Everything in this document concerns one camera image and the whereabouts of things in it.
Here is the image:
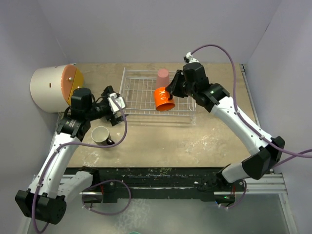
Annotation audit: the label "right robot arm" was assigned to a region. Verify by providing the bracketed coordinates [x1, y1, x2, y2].
[165, 62, 285, 191]

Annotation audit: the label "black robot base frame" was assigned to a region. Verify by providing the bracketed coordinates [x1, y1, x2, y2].
[63, 167, 271, 203]

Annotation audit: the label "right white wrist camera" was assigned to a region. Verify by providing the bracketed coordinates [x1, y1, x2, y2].
[183, 52, 199, 64]

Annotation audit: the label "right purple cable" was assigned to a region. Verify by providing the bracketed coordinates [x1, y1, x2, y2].
[190, 44, 312, 210]

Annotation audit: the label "aluminium frame rails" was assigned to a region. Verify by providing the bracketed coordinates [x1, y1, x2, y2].
[18, 63, 299, 234]

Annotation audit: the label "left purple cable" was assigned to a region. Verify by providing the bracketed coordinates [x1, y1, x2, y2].
[31, 96, 132, 234]

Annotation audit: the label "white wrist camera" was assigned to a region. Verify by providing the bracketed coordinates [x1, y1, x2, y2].
[107, 93, 126, 114]
[183, 52, 199, 64]

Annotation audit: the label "black faceted mug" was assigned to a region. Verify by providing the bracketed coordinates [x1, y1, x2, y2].
[91, 126, 115, 148]

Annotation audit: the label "round cream drawer cabinet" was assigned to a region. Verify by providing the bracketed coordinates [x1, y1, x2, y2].
[30, 64, 84, 113]

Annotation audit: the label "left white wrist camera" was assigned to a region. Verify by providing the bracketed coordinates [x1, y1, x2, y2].
[107, 93, 126, 114]

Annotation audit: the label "orange cup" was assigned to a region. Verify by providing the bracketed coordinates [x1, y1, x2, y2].
[154, 87, 175, 112]

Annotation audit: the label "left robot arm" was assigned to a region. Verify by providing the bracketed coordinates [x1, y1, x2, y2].
[15, 86, 126, 225]

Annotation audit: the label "white wire dish rack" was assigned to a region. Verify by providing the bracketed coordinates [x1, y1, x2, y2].
[119, 68, 196, 117]

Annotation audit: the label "purple cable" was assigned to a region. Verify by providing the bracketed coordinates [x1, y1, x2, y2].
[31, 96, 132, 234]
[190, 44, 312, 210]

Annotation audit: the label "pink tumbler cup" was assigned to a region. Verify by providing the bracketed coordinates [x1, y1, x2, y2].
[155, 69, 170, 89]

